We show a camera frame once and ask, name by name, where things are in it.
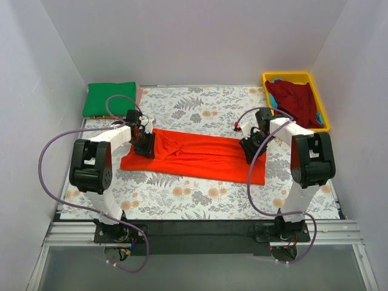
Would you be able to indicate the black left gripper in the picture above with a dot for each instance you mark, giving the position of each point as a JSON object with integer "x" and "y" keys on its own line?
{"x": 145, "y": 145}

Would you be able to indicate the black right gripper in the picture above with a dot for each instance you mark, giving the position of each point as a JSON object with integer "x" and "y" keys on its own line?
{"x": 251, "y": 146}

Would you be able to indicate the orange t shirt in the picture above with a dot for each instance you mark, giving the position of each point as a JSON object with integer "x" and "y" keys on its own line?
{"x": 193, "y": 155}

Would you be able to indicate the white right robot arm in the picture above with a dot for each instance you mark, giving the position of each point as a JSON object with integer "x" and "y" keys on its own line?
{"x": 312, "y": 164}

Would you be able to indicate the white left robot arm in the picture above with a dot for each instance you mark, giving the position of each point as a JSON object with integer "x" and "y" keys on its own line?
{"x": 91, "y": 168}

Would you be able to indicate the folded pink t shirt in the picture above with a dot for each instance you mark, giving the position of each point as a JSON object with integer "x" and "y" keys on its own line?
{"x": 139, "y": 94}

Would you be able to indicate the dark red t shirt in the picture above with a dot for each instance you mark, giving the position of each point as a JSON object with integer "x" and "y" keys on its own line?
{"x": 295, "y": 101}

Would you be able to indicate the folded green t shirt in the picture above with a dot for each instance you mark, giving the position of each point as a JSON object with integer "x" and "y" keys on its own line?
{"x": 103, "y": 99}

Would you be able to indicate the yellow plastic bin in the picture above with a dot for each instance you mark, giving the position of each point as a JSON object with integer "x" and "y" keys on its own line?
{"x": 295, "y": 93}

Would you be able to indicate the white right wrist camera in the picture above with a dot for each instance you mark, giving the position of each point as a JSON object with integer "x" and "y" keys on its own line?
{"x": 245, "y": 129}

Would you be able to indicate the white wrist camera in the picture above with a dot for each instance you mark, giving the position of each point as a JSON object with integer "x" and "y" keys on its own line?
{"x": 147, "y": 124}
{"x": 245, "y": 129}

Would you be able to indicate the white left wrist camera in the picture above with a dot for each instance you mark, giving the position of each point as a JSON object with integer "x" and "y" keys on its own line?
{"x": 147, "y": 124}

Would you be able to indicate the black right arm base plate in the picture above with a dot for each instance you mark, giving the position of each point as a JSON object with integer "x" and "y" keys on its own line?
{"x": 270, "y": 232}

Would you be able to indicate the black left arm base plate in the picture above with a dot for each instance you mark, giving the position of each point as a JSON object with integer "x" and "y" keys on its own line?
{"x": 136, "y": 233}

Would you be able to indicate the aluminium frame rail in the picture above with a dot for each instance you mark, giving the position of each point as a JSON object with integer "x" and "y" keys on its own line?
{"x": 206, "y": 255}

